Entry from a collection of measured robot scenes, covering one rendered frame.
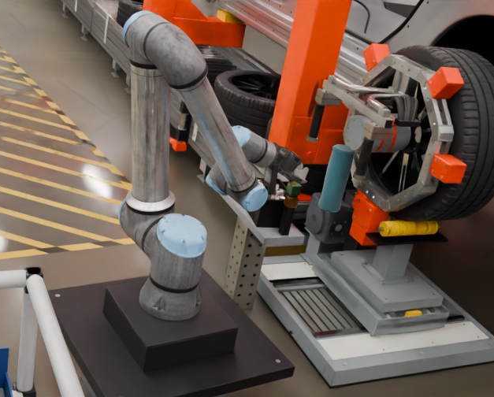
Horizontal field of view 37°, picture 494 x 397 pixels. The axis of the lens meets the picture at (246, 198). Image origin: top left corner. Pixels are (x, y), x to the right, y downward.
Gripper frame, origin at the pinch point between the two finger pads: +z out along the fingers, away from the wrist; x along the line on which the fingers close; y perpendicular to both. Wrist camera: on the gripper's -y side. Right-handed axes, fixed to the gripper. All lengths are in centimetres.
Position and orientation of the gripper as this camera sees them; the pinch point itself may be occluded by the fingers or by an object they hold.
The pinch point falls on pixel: (302, 182)
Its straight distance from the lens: 261.1
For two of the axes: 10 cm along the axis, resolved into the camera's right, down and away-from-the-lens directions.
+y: 5.4, -8.3, -1.5
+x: -4.8, -4.4, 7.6
